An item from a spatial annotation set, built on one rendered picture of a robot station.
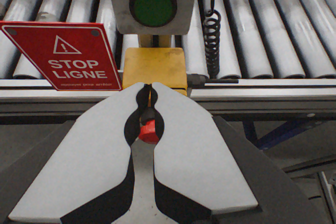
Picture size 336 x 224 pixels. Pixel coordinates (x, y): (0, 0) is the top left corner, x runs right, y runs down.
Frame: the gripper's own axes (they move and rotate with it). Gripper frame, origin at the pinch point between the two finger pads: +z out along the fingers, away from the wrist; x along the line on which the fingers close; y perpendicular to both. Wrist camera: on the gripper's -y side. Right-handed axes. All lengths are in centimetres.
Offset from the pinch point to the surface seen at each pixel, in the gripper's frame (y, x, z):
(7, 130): 65, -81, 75
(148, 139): 9.2, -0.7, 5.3
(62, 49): 1.5, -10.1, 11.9
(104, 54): 2.2, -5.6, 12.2
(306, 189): 85, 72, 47
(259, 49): 7.3, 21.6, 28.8
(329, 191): 47, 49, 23
